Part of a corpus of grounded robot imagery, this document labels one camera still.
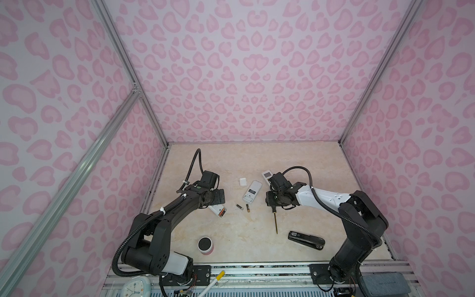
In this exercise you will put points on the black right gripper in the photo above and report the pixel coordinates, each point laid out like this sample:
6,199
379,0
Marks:
269,200

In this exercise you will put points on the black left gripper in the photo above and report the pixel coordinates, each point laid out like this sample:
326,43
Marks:
219,196

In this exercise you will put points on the black yellow handled screwdriver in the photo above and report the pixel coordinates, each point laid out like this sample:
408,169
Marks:
274,212

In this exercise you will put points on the red and white remote control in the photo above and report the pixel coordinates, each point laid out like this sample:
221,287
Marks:
252,192

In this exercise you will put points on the white battery cover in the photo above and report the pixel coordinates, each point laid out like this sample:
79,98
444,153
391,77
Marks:
243,182

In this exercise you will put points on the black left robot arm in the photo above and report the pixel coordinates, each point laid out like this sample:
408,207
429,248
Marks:
147,247

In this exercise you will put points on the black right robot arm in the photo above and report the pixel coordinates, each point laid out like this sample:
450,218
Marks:
363,222

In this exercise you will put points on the white remote control left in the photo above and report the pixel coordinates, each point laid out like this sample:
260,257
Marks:
219,210

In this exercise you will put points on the white remote control right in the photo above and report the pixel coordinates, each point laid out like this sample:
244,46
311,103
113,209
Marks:
267,175

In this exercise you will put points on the pink black tape roll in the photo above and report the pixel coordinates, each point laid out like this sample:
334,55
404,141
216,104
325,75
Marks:
205,245

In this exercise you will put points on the black stapler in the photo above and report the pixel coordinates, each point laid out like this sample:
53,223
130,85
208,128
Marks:
310,241

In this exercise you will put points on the yellow capped white marker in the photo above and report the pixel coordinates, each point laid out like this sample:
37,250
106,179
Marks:
212,284

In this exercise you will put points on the white analog clock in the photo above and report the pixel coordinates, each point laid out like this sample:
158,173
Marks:
137,287

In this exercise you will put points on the grey cloth pad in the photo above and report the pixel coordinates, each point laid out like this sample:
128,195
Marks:
384,285

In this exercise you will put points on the aluminium rail base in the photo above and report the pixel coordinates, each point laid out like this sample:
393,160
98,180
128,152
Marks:
270,279

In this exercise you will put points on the aluminium frame strut left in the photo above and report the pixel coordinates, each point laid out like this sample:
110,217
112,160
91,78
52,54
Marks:
63,87

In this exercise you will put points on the aluminium frame strut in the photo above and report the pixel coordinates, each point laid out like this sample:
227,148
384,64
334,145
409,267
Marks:
63,87
402,30

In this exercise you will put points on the aluminium frame strut right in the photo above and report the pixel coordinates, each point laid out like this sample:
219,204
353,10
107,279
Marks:
402,30

